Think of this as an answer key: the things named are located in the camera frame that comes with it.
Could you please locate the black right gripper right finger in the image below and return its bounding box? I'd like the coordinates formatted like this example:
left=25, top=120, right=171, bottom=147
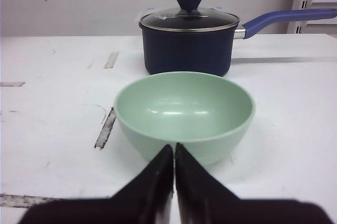
left=175, top=143, right=332, bottom=223

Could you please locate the glass pot lid blue knob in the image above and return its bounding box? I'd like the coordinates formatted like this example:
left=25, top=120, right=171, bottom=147
left=139, top=0, right=240, bottom=32

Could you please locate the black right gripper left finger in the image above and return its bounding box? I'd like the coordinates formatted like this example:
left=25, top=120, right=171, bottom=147
left=20, top=145, right=174, bottom=223

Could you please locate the dark blue saucepan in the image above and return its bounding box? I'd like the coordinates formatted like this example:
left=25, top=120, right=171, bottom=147
left=138, top=8, right=336, bottom=76

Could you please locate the light green bowl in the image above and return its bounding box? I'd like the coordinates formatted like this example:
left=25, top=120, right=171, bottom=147
left=113, top=72, right=256, bottom=165

